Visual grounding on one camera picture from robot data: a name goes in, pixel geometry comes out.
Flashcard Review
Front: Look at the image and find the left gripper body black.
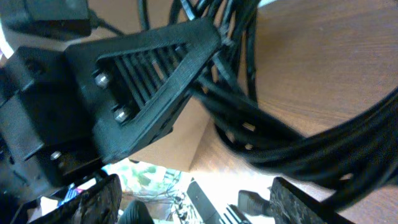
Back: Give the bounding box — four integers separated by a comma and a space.
1, 47, 103, 199

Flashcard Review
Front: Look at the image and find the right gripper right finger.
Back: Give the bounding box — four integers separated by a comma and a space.
269, 177, 353, 224

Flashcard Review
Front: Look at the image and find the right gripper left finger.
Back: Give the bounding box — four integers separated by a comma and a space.
31, 174, 122, 224

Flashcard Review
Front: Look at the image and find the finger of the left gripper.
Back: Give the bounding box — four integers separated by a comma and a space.
65, 18, 221, 164

